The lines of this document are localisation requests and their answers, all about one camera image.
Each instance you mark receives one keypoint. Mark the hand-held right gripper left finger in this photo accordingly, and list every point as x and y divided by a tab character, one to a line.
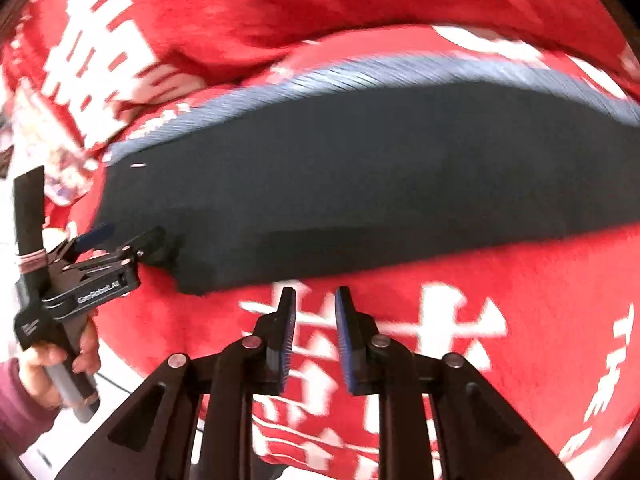
286	345

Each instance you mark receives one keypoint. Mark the dark pants with grey waistband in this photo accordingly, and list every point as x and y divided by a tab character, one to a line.
350	175

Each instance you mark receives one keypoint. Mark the red printed blanket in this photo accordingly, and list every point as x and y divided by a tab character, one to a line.
525	320

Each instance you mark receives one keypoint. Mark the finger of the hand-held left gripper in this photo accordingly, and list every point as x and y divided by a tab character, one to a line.
147	245
97	234

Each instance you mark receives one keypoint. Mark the person's left hand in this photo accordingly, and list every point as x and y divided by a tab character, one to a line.
37	365

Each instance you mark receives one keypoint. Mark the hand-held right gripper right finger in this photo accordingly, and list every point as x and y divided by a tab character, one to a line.
345	345

